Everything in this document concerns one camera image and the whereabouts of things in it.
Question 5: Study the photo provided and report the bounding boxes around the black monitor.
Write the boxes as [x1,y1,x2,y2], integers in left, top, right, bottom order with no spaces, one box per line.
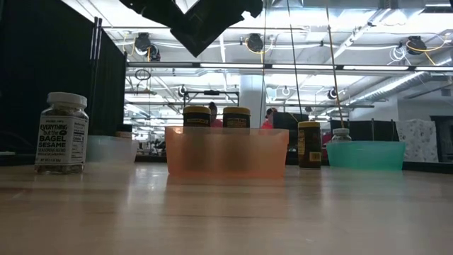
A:
[273,112,309,129]

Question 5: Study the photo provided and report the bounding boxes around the long ceiling light bar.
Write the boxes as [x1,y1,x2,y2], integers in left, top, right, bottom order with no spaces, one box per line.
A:
[126,62,453,72]

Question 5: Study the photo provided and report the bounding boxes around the dark window frame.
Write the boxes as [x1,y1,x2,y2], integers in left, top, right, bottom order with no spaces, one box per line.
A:
[430,115,453,163]

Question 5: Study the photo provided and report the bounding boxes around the orange plastic bin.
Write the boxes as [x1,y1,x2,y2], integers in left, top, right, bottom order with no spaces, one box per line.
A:
[164,126,290,179]

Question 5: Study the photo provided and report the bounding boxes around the black metal rack frame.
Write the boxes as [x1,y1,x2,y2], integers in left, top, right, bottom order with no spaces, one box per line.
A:
[182,90,241,128]

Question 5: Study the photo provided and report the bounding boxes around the clear plastic bin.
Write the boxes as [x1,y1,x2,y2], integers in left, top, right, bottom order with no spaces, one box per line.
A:
[86,135,139,164]

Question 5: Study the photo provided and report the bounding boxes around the teal plastic bin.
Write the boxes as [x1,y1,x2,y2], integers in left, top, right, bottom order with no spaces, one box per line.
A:
[326,140,407,171]

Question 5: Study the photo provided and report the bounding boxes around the dark spice jar yellow lid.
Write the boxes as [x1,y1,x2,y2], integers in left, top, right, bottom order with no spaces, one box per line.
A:
[297,120,322,169]
[183,105,212,170]
[222,106,251,167]

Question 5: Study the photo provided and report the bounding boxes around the black curtain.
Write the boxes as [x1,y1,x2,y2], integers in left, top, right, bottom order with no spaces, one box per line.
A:
[0,0,127,157]

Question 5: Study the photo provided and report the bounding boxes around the black partition panel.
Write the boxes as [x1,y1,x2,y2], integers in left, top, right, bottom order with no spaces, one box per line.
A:
[330,119,396,142]

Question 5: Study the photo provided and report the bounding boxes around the thin black hanging cable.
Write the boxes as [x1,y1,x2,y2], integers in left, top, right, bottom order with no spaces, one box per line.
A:
[260,10,268,128]

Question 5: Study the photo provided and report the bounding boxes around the silver ceiling duct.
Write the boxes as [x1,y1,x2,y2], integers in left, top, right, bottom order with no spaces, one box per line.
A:
[348,58,453,106]

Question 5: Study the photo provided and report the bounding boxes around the white column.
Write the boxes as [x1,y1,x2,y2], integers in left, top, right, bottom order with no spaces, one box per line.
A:
[239,74,267,128]

